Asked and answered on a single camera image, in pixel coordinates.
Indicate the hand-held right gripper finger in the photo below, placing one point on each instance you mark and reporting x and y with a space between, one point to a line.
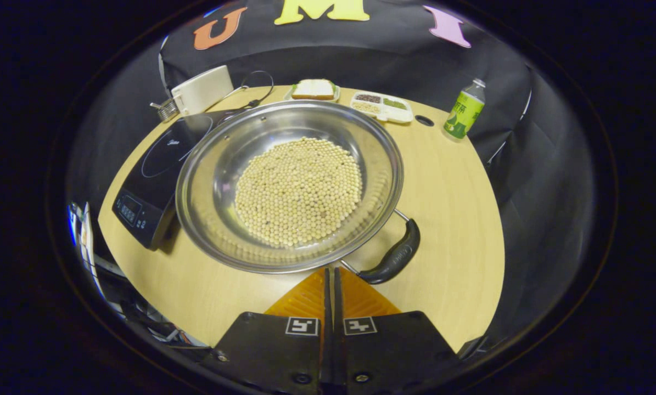
326 340
337 340

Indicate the stainless steel pot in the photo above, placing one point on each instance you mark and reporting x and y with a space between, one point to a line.
223 164

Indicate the black induction cooktop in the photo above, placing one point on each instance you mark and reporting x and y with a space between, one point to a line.
141 192

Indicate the pile of soybeans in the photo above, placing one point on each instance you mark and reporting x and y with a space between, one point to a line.
300 192

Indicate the white divided tray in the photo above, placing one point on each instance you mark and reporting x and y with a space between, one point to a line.
399 116

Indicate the small pile of yellow beans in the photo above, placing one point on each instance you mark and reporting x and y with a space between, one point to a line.
365 107

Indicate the black desk grommet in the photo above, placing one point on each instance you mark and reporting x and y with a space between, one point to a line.
425 120

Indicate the pile of dark red beans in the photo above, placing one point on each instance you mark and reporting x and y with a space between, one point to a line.
368 98

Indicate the pile of green mung beans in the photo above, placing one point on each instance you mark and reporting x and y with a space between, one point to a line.
395 103

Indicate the pale sandwich plate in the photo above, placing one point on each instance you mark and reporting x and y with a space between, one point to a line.
337 92

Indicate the white bread sandwich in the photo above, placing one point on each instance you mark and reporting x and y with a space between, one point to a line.
312 89

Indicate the green tea bottle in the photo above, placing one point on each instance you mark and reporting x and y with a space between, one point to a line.
462 115

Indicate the white toaster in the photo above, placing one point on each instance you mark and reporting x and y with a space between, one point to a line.
201 90

